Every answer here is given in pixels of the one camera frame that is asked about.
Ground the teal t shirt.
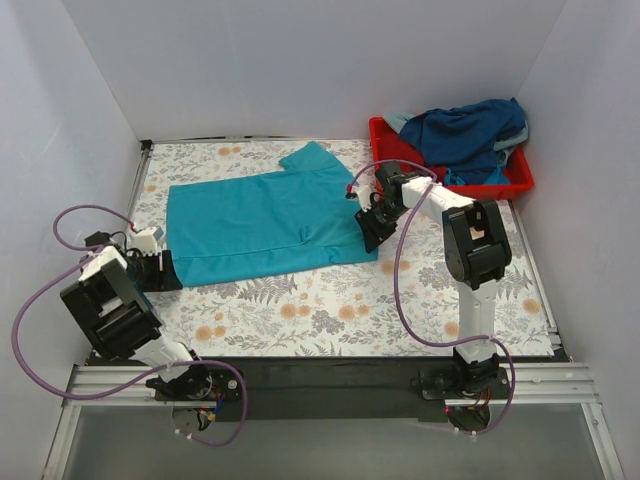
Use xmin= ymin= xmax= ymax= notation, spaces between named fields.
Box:
xmin=166 ymin=142 xmax=378 ymax=287

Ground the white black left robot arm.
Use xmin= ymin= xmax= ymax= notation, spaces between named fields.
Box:
xmin=60 ymin=228 xmax=214 ymax=400

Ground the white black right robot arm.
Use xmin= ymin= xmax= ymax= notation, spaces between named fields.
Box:
xmin=346 ymin=160 xmax=512 ymax=398

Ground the red plastic bin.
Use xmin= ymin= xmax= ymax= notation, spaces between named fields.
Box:
xmin=368 ymin=115 xmax=535 ymax=202

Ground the red t shirt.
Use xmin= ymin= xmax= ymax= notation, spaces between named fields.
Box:
xmin=430 ymin=166 xmax=446 ymax=183

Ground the floral patterned table mat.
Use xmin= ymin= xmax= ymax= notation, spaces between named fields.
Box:
xmin=130 ymin=140 xmax=559 ymax=357

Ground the dark blue t shirt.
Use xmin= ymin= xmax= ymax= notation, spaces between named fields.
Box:
xmin=398 ymin=98 xmax=528 ymax=186

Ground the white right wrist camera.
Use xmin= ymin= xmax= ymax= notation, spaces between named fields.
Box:
xmin=345 ymin=184 xmax=376 ymax=212

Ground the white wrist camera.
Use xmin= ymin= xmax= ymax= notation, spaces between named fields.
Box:
xmin=129 ymin=226 xmax=165 ymax=256
xmin=345 ymin=184 xmax=376 ymax=212

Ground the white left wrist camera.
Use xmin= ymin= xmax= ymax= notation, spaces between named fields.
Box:
xmin=129 ymin=226 xmax=165 ymax=256

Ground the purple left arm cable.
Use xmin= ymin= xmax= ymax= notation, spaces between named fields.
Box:
xmin=10 ymin=204 xmax=249 ymax=448

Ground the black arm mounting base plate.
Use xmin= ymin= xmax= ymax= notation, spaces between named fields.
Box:
xmin=154 ymin=355 xmax=514 ymax=422

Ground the aluminium frame rail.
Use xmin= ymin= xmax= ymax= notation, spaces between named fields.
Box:
xmin=42 ymin=362 xmax=624 ymax=479

